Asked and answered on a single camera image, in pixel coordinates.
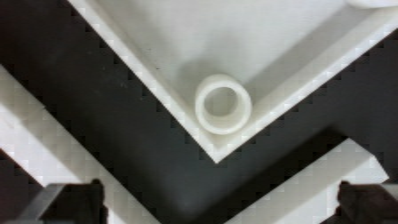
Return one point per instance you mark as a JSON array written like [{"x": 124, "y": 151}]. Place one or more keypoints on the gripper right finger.
[{"x": 366, "y": 204}]

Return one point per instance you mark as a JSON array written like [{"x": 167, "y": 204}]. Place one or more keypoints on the white L-shaped obstacle fence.
[{"x": 55, "y": 160}]

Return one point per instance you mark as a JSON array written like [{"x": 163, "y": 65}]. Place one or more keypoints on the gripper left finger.
[{"x": 68, "y": 204}]

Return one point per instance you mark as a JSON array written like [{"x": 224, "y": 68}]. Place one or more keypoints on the white square tabletop panel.
[{"x": 233, "y": 56}]

